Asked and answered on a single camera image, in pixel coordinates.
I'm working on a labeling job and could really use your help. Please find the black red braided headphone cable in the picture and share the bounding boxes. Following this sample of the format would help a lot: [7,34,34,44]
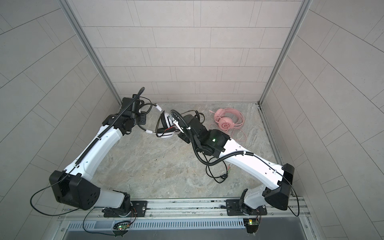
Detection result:
[155,109,229,184]

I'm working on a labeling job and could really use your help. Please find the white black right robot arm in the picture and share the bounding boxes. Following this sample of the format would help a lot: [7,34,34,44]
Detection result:
[170,110,295,215]

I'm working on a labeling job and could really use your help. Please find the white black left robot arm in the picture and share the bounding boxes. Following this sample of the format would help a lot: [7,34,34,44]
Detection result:
[49,88,145,217]

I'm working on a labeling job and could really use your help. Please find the pink headphones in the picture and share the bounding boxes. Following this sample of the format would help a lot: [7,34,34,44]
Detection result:
[210,108,245,131]

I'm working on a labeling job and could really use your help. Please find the left circuit board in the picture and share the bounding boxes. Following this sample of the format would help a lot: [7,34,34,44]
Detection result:
[113,221,132,231]

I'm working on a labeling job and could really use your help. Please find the circuit board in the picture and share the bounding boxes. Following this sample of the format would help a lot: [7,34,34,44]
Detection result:
[113,221,132,231]
[243,219,260,234]

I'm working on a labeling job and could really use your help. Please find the right circuit board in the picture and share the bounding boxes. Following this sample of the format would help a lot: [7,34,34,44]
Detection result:
[243,219,260,234]

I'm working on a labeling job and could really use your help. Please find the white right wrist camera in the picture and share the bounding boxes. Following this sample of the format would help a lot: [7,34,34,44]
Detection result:
[168,115,183,133]

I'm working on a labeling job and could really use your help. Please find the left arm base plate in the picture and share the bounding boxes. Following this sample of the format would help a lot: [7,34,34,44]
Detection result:
[102,201,148,218]

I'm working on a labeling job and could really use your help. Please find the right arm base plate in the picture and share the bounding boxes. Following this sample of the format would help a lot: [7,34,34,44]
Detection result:
[221,199,268,216]

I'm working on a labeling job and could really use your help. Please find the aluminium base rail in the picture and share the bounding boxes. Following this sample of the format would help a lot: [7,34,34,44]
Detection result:
[58,197,311,221]

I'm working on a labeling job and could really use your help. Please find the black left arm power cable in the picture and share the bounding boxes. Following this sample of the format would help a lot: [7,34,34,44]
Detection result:
[29,176,136,237]

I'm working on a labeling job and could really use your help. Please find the aluminium left corner post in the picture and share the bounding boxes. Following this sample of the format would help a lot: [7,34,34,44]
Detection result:
[58,0,122,105]

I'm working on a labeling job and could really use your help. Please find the aluminium corner post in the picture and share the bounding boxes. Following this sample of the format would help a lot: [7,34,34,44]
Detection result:
[259,0,312,106]
[58,0,122,105]

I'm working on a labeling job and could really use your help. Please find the aluminium right corner post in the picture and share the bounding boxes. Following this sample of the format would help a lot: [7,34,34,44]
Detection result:
[259,0,312,106]

